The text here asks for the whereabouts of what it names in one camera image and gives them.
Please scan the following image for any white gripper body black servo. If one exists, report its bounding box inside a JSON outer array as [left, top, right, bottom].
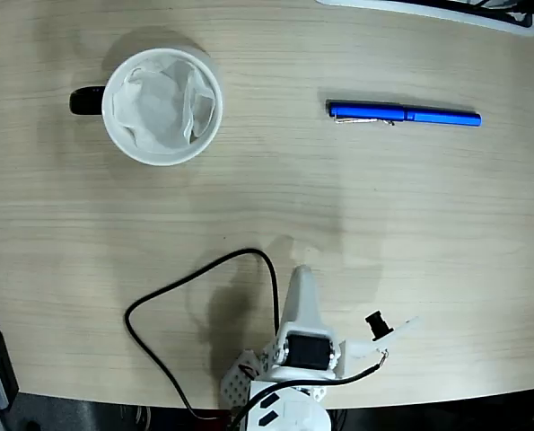
[[260, 325, 346, 383]]

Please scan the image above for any blue pen with metal clip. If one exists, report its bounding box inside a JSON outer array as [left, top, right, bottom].
[[325, 99, 483, 128]]

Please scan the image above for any crumpled white tissue paper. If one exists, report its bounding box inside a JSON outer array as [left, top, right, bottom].
[[112, 57, 217, 152]]

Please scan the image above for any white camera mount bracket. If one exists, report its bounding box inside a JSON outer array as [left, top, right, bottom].
[[343, 315, 425, 374]]

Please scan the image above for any black camera module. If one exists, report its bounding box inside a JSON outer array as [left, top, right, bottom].
[[364, 310, 396, 342]]

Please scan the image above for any black camera cable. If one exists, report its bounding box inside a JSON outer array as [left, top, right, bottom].
[[123, 247, 390, 424]]

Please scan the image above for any white mug with black handle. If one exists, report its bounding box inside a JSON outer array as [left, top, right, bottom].
[[68, 48, 225, 168]]

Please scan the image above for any black block beside rail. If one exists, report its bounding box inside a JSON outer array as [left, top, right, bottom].
[[0, 331, 21, 408]]

